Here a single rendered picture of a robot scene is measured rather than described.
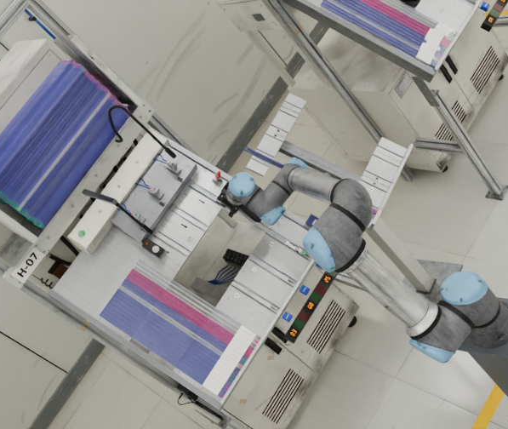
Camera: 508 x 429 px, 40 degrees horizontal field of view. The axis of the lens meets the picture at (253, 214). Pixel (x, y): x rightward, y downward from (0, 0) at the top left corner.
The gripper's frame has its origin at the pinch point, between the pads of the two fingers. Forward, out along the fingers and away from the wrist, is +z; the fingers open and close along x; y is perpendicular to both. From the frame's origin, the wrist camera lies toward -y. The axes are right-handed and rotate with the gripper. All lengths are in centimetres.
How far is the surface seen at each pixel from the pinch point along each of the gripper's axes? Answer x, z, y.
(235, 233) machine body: -4, 50, -4
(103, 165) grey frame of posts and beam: 13.9, -3.3, 46.4
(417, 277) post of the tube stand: -28, 34, -77
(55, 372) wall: 94, 186, 37
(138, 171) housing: 8.1, -0.1, 36.0
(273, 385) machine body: 40, 46, -52
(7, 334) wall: 90, 163, 68
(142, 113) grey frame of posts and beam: -9.4, -3.4, 46.5
